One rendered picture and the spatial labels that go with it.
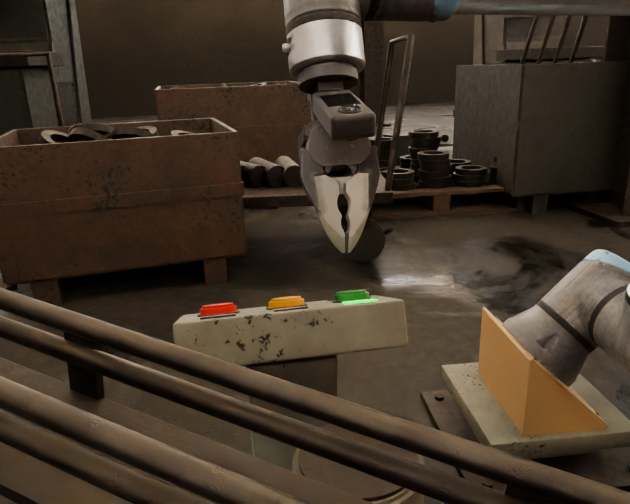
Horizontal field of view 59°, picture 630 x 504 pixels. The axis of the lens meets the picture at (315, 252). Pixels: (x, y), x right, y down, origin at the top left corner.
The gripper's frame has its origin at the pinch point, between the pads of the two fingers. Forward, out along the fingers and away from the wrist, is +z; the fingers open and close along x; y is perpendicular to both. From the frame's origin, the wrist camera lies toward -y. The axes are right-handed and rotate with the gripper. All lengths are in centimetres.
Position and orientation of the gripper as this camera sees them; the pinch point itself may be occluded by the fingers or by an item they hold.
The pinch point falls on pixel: (346, 241)
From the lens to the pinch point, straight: 63.8
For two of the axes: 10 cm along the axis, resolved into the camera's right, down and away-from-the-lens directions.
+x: -9.8, 0.8, -1.6
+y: -1.6, 0.4, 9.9
